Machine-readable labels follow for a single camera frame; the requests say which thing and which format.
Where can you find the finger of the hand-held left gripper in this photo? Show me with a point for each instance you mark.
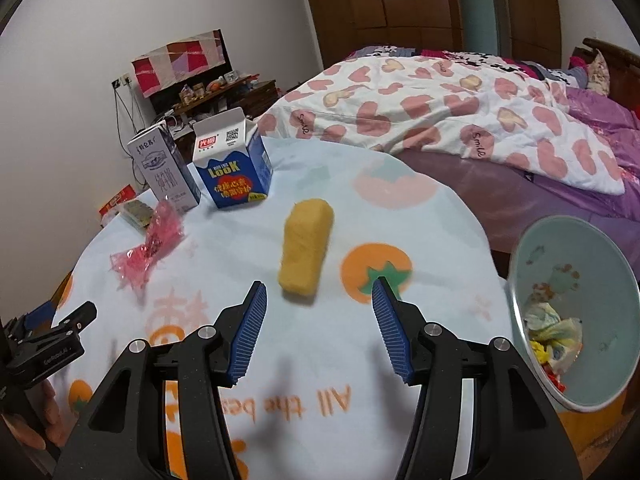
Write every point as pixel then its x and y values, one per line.
pixel 70 322
pixel 40 312

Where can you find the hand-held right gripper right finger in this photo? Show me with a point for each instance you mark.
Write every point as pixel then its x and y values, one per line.
pixel 392 332

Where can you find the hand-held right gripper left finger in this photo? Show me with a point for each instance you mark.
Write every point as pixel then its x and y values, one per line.
pixel 247 335

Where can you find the yellow cake packet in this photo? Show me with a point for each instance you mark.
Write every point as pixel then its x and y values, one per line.
pixel 305 245

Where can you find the pale green waste bin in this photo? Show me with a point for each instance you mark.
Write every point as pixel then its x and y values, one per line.
pixel 575 260

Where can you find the person's left hand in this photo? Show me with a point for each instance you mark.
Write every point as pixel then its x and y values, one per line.
pixel 52 410

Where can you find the fruit print tablecloth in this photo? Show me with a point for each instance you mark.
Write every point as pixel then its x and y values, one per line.
pixel 240 260

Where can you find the pink plastic wrapper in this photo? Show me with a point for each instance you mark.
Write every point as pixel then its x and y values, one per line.
pixel 150 245

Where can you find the red snack packet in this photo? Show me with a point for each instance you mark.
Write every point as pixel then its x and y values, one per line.
pixel 115 205

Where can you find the yellow crumpled wrapper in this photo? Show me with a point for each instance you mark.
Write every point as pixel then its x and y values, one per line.
pixel 540 351

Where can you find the blue milk carton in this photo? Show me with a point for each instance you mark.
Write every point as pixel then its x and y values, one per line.
pixel 230 175

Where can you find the pale crumpled plastic bag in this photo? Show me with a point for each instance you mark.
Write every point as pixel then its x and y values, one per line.
pixel 555 330

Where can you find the red plastic bag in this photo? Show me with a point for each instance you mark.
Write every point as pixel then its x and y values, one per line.
pixel 555 377

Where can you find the white milk carton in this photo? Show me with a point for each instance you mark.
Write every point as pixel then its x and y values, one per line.
pixel 165 170

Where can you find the purple bedsheet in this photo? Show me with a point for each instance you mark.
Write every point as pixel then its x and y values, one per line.
pixel 565 200

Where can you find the heart print quilt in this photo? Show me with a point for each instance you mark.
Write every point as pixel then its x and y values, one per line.
pixel 425 110

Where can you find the wooden side desk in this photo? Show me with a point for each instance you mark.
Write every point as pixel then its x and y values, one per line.
pixel 255 92

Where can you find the red pink checkered cloth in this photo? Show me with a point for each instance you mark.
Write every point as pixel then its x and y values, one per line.
pixel 175 62

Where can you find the black white patterned blanket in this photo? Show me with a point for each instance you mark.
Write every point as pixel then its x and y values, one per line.
pixel 450 56

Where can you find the pink gray garment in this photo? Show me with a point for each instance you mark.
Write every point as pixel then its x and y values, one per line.
pixel 579 70

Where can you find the brown wooden wardrobe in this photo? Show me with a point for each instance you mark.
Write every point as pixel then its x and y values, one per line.
pixel 425 10

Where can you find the floral pillow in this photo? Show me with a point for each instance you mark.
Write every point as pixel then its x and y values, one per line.
pixel 599 72

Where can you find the wooden headboard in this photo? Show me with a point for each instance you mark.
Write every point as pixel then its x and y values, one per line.
pixel 622 65

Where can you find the wall socket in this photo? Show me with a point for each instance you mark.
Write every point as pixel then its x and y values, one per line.
pixel 121 81

